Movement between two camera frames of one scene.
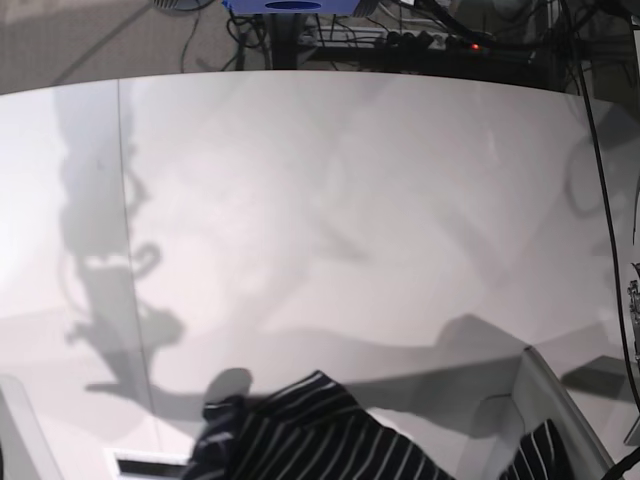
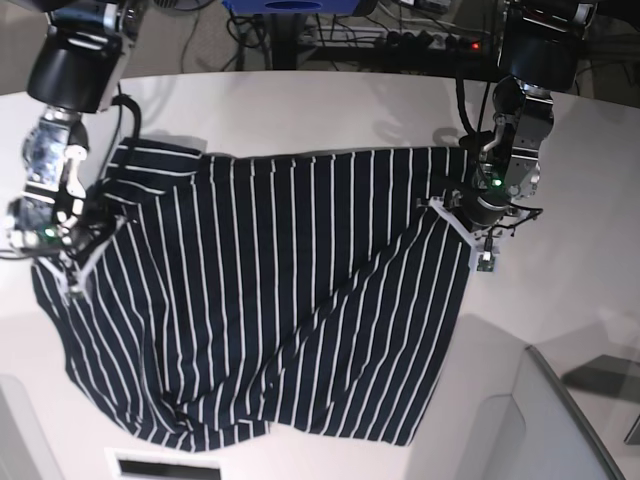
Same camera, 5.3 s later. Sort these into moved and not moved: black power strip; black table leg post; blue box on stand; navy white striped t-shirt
Moved: navy white striped t-shirt
Not moved: black table leg post; black power strip; blue box on stand
